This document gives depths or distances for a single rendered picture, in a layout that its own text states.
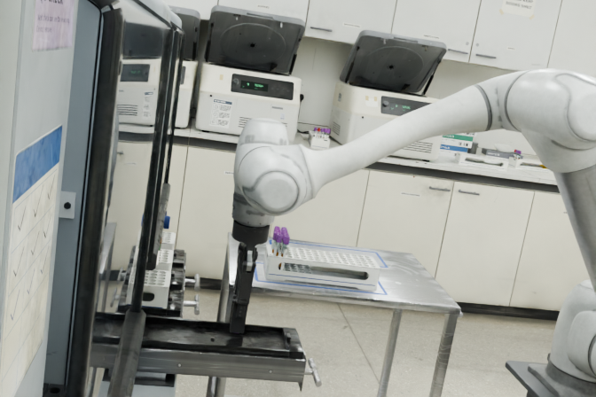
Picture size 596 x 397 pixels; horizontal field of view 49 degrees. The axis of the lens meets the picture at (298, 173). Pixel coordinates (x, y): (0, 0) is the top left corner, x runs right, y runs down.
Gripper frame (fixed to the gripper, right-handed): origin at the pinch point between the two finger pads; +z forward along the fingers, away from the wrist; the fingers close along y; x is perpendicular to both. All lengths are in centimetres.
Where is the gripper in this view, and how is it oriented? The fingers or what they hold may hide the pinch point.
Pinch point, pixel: (238, 314)
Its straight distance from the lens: 140.5
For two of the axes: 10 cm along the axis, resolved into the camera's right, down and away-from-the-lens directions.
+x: 9.8, 1.2, 1.8
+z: -1.5, 9.7, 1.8
